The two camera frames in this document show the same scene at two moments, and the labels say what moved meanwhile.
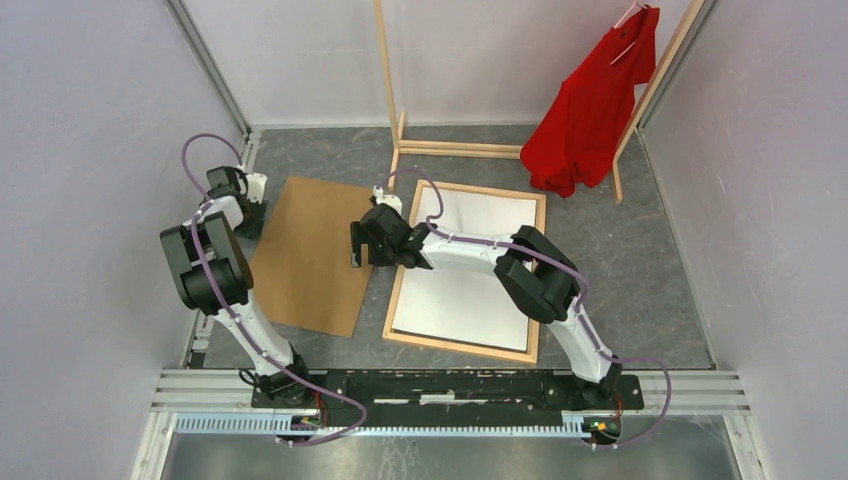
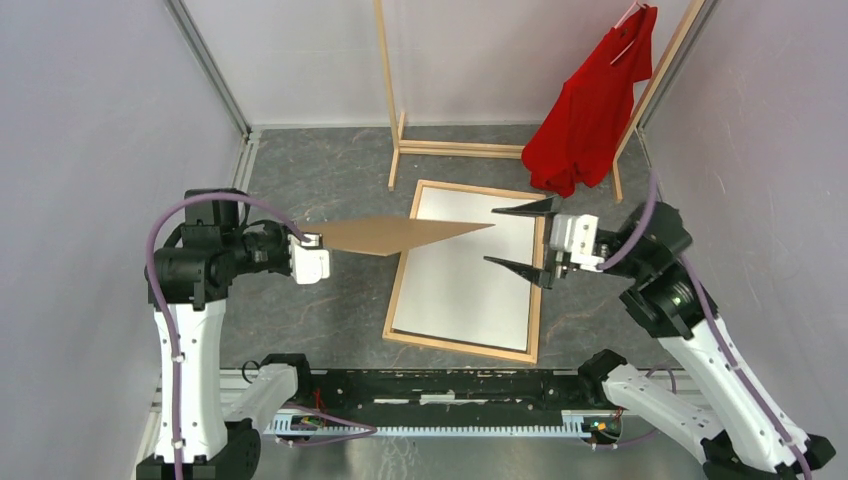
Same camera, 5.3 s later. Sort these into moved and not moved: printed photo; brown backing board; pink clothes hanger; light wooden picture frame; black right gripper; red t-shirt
Moved: black right gripper; brown backing board
Not moved: light wooden picture frame; pink clothes hanger; red t-shirt; printed photo
